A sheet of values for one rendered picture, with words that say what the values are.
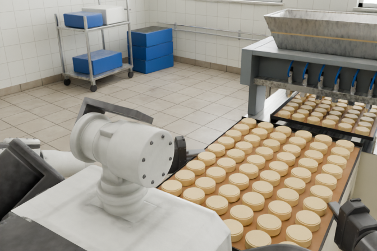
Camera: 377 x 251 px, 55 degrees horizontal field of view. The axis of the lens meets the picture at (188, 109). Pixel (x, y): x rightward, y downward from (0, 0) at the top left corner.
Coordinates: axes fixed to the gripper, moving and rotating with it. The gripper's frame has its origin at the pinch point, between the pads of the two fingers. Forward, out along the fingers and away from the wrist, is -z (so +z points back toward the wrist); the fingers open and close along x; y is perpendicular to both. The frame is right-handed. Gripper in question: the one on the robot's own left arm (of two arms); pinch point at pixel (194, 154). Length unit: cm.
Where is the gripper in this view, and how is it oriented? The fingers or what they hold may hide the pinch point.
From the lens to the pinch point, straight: 105.8
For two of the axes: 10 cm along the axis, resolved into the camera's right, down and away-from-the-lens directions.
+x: -0.1, -9.3, -3.8
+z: -9.8, 0.9, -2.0
